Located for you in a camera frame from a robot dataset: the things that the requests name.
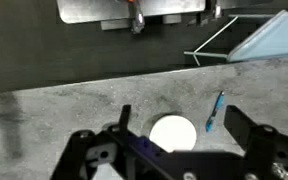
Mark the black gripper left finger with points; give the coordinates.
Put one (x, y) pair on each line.
(124, 120)

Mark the blue pen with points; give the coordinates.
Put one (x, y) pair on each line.
(215, 113)

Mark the light blue plastic panel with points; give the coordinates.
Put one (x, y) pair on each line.
(274, 40)

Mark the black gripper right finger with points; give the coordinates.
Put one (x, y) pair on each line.
(237, 123)

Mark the perforated robot mounting plate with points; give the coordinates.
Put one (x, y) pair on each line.
(94, 10)

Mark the white bowl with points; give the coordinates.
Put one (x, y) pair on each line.
(172, 133)

